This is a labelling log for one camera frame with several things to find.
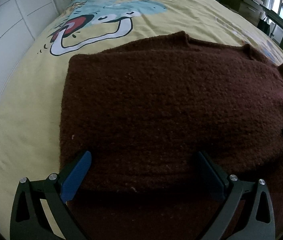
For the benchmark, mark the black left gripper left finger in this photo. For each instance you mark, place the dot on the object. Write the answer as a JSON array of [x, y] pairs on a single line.
[[28, 219]]

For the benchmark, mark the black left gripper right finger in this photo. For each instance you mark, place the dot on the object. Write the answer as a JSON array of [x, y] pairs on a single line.
[[246, 210]]

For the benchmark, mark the dark red knitted sweater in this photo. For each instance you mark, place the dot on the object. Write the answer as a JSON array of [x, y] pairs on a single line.
[[146, 110]]

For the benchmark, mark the yellow cartoon print bedspread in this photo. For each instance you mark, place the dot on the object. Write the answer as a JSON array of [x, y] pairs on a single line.
[[30, 102]]

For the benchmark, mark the wooden desk with clutter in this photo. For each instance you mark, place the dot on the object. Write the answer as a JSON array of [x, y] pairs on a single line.
[[255, 12]]

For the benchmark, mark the white wardrobe with panels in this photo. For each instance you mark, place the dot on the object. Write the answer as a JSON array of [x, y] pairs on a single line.
[[21, 22]]

